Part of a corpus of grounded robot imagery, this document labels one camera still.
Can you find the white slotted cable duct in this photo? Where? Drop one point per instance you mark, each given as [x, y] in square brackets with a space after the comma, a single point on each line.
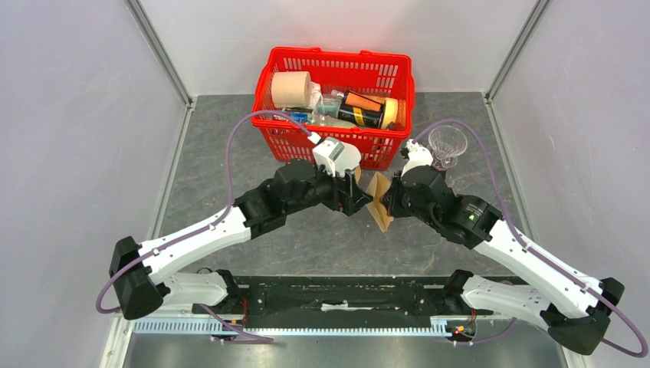
[197, 326]

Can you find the aluminium frame post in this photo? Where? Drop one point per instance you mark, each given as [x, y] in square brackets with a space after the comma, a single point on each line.
[162, 56]
[530, 25]

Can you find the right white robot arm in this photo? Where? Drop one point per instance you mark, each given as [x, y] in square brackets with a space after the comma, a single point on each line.
[572, 307]

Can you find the white paper coffee filter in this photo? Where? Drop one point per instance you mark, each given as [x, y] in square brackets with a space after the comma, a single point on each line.
[350, 157]

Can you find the right aluminium frame post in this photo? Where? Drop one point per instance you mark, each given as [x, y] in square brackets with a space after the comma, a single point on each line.
[530, 25]

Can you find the clear glass dripper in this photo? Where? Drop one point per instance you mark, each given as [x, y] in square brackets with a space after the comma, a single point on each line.
[447, 144]

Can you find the left aluminium frame post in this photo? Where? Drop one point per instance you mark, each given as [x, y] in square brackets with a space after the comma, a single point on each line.
[162, 56]

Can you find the beige paper towel roll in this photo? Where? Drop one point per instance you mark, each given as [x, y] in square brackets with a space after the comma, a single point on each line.
[291, 89]

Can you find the black orange can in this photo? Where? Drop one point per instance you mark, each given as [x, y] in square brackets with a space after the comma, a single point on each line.
[359, 110]

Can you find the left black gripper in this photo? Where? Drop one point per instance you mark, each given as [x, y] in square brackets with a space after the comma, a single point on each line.
[346, 202]

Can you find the blue red small box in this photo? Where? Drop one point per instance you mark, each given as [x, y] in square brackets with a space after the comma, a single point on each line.
[300, 115]

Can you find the brown paper coffee filter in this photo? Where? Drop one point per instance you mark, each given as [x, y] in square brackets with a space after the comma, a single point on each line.
[379, 185]

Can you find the red plastic shopping basket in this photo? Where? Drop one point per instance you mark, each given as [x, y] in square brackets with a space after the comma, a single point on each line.
[365, 72]

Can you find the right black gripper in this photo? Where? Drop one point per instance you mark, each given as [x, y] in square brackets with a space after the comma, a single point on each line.
[390, 198]

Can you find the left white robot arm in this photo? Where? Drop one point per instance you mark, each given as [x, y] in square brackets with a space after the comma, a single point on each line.
[147, 275]

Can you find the clear plastic bottle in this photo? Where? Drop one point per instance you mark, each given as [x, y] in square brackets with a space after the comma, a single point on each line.
[327, 107]

